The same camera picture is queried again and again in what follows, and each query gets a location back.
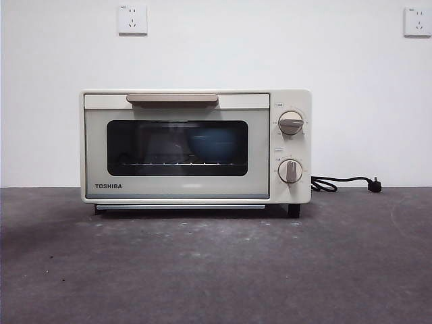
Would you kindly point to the blue bowl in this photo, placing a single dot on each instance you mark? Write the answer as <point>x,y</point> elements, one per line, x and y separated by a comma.
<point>211,148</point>

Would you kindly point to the cream Toshiba toaster oven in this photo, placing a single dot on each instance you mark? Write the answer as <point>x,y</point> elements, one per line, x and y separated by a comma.
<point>306,152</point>

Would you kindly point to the pale blue oven crumb tray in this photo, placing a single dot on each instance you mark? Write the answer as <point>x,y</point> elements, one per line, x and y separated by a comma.
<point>135,207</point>

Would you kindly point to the beige oven knob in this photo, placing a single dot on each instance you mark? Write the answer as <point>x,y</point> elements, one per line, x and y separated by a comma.
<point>290,171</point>
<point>291,123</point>

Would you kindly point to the white wall socket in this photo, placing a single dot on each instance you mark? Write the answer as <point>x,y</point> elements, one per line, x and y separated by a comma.
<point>133,21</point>
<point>418,23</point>

